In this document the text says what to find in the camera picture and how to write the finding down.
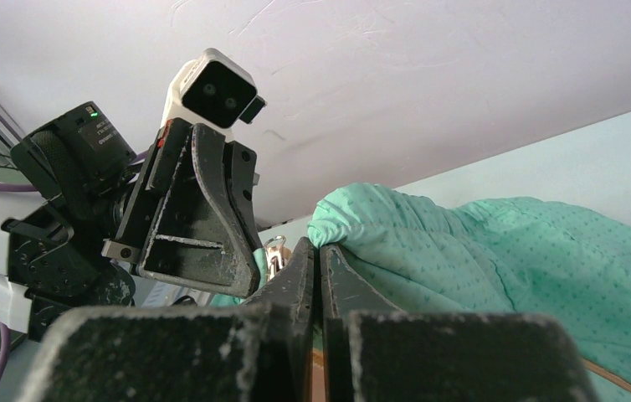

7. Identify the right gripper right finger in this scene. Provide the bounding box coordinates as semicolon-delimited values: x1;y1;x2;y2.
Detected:
320;245;598;401

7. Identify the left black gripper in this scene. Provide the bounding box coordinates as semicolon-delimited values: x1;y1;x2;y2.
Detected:
100;118;262;298

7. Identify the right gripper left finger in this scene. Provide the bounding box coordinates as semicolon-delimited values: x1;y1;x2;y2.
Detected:
18;238;316;401

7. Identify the silver zipper slider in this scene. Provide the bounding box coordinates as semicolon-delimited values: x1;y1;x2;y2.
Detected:
264;235;291;281

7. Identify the teal and orange gradient jacket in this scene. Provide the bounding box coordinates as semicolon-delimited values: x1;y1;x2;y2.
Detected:
207;182;631;402

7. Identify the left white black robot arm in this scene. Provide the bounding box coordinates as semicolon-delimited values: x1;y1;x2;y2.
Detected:
0;98;264;341

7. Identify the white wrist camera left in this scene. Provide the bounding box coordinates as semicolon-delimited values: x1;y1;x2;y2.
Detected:
159;48;267;141

